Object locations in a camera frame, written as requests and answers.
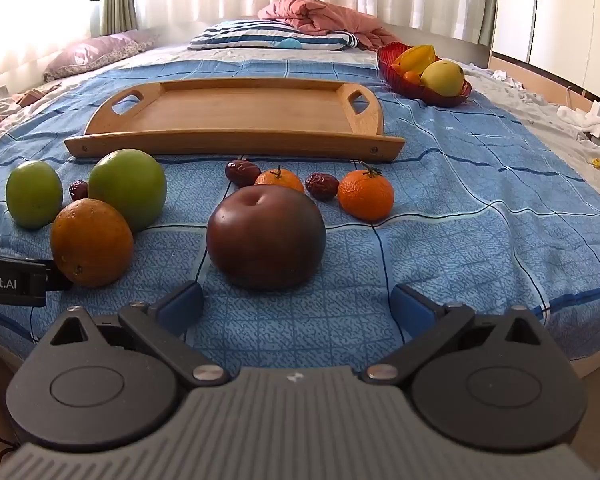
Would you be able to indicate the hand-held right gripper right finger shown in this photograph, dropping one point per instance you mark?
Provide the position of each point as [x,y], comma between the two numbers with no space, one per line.
[414,310]

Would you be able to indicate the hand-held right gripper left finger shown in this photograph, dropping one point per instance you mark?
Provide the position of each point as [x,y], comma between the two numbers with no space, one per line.
[177,307]

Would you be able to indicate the dark red apple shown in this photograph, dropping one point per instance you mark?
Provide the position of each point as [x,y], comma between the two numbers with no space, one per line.
[266,237]

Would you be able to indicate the wooden tray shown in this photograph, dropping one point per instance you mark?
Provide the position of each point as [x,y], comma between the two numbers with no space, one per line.
[240,110]

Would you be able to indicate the large orange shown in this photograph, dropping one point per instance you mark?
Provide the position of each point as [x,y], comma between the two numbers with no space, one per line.
[91,242]

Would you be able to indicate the small green apple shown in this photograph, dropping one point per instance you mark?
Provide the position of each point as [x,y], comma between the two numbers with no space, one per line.
[34,194]

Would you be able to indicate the blue checked bed sheet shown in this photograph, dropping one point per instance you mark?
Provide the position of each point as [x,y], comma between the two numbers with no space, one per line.
[455,220]

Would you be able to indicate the red jujube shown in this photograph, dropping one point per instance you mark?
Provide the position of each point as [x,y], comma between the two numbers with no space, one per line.
[79,190]
[242,171]
[322,186]

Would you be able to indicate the mandarin with green stem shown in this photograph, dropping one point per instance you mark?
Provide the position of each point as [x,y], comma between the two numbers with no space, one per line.
[366,196]

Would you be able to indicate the large green apple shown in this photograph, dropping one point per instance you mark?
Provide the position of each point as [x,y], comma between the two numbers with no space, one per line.
[130,187]

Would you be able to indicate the small mandarin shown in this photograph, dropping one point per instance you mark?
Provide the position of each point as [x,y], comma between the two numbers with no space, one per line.
[280,180]

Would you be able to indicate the red fruit bowl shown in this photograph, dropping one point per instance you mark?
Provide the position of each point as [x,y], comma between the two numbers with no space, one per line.
[405,85]

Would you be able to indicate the tiny orange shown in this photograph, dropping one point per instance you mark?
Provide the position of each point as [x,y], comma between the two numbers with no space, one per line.
[412,77]

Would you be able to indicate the yellow pear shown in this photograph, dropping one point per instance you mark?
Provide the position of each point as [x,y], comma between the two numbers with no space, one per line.
[444,77]

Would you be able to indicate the purple pillow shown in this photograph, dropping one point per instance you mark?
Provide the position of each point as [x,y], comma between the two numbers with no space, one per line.
[92,52]

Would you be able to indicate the yellow mango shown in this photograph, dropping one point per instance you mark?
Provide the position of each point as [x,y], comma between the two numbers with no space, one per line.
[415,57]

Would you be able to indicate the white clothes pile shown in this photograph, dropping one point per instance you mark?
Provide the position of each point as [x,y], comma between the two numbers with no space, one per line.
[592,125]

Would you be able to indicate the blue striped pillow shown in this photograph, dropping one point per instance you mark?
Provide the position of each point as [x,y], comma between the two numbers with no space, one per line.
[270,36]

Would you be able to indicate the pink quilt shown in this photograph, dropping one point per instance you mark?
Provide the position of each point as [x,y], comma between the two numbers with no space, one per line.
[330,19]

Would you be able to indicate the white wardrobe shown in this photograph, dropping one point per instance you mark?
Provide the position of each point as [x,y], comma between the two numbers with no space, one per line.
[565,15]

